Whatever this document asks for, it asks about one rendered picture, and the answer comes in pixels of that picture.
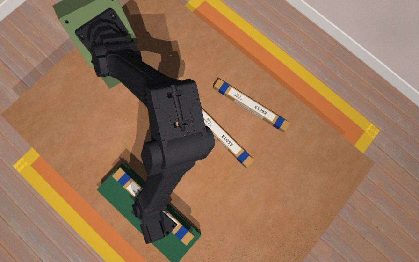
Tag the tan box with white label and blue bands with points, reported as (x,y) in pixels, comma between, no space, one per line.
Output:
(227,141)

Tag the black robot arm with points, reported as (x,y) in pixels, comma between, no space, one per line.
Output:
(173,150)

